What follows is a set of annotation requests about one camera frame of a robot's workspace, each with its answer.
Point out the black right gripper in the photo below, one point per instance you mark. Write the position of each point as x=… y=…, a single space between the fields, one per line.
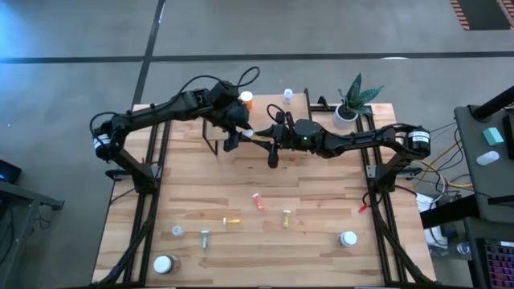
x=301 y=134

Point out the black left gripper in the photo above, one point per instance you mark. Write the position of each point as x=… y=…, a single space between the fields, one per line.
x=233 y=116

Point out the amber pill bottle white cap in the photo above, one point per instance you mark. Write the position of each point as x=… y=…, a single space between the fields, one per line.
x=246 y=96

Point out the pink translucent pill bottle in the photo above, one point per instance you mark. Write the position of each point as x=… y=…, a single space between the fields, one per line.
x=257 y=201

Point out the yellow translucent pill bottle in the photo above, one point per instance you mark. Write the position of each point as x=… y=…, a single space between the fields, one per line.
x=286 y=218
x=231 y=221

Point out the large bottle green orange label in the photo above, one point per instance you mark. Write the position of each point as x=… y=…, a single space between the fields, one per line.
x=347 y=238

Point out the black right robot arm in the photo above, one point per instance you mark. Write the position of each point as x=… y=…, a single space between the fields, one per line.
x=361 y=140

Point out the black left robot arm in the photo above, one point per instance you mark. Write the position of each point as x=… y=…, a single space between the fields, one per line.
x=152 y=110

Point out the snake plant in white pot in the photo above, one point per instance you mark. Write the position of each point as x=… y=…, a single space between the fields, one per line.
x=344 y=116

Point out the green translucent pill bottle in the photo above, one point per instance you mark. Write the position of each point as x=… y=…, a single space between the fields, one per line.
x=204 y=239

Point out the large brown bottle white cap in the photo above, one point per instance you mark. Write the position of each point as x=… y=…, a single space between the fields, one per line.
x=165 y=265

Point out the dark grey side desk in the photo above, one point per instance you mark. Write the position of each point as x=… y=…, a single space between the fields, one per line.
x=482 y=184

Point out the white computer mouse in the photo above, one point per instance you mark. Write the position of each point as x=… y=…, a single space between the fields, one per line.
x=488 y=157

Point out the dark metal side table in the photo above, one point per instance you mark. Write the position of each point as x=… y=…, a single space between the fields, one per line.
x=32 y=196

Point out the teal box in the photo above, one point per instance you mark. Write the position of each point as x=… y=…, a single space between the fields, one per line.
x=492 y=136

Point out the black diagonal pole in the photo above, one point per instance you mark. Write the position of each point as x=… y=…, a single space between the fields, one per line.
x=494 y=104

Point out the black device blue light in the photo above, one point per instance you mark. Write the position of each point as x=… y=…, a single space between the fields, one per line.
x=8 y=172

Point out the black mat orange striped edge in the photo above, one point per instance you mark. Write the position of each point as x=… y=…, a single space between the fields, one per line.
x=486 y=14

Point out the pink backlit keyboard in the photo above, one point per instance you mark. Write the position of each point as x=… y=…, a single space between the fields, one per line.
x=500 y=261

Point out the black aluminium frame rails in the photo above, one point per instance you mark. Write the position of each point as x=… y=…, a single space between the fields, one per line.
x=148 y=241
x=378 y=241

